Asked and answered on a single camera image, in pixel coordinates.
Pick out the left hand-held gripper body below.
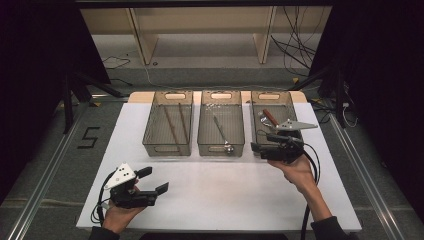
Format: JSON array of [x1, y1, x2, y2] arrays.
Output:
[[103, 162, 158, 210]]

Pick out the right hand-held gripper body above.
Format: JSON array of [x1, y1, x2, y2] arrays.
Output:
[[259, 118, 319, 164]]

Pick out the wooden-handled metal knife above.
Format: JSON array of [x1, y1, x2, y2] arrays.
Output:
[[261, 108, 279, 129]]

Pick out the smoky transparent plastic bin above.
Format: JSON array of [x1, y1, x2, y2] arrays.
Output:
[[142, 90, 194, 158], [196, 89, 246, 158], [249, 90, 305, 159]]

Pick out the metal spoon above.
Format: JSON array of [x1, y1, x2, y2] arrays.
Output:
[[212, 114, 235, 155]]

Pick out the brown wooden chopstick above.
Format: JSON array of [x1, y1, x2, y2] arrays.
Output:
[[163, 105, 183, 154]]

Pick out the person's left hand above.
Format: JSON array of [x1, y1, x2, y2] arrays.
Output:
[[101, 204, 148, 234]]

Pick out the person's right hand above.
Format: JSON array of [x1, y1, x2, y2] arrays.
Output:
[[266, 154, 318, 196]]

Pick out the black stand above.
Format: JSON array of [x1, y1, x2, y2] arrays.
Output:
[[288, 63, 348, 129], [61, 71, 124, 134]]

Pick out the black curtain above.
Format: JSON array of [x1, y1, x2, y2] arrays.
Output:
[[0, 0, 111, 204], [309, 0, 424, 214]]

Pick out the beige wooden shelf unit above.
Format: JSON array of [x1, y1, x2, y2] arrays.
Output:
[[79, 5, 334, 66]]

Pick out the left hand-held gripper cable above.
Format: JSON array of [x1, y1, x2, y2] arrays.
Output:
[[90, 171, 114, 225]]

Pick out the hand-held gripper cable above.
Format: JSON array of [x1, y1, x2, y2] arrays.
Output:
[[90, 171, 114, 225], [299, 143, 323, 240]]

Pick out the white looped cable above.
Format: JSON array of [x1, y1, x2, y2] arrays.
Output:
[[341, 101, 358, 128]]

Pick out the right hand-held gripper cable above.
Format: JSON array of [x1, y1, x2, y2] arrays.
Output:
[[299, 143, 323, 240]]

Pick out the short aluminium floor rail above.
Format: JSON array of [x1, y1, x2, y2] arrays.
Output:
[[91, 94, 130, 103]]

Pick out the black floor cables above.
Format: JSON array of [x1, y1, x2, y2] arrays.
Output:
[[270, 5, 321, 78]]

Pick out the thin black floor cable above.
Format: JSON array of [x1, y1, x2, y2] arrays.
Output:
[[100, 55, 132, 70]]

